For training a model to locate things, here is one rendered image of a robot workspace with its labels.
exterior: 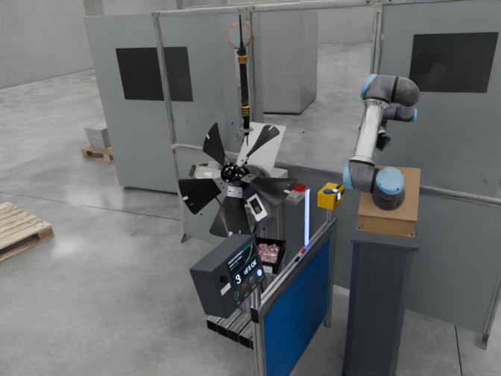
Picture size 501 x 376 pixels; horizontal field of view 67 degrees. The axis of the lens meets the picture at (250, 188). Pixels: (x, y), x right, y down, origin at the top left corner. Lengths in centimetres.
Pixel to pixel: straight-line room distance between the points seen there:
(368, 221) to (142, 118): 325
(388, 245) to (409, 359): 105
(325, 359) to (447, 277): 94
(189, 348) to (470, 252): 188
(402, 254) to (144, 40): 337
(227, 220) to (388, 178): 85
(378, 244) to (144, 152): 341
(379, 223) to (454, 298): 108
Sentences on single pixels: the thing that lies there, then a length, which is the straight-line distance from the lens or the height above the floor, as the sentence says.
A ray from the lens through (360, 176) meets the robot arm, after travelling 176.
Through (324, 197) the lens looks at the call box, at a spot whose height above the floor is 105.
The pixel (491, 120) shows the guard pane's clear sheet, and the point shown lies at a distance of 238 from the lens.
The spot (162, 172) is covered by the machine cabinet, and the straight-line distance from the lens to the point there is 472.
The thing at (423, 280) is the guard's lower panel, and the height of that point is 33.
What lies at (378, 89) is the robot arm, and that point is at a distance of 184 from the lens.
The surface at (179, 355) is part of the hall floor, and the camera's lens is 277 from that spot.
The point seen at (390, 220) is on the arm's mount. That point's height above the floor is 108.
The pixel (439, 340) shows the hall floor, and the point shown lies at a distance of 296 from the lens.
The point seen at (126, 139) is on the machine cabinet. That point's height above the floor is 70.
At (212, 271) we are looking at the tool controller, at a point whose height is 125.
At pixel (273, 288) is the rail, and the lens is 182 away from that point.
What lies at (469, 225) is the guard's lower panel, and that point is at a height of 81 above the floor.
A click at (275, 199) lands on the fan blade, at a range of 195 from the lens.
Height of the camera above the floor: 202
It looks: 25 degrees down
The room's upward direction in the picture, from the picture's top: 3 degrees counter-clockwise
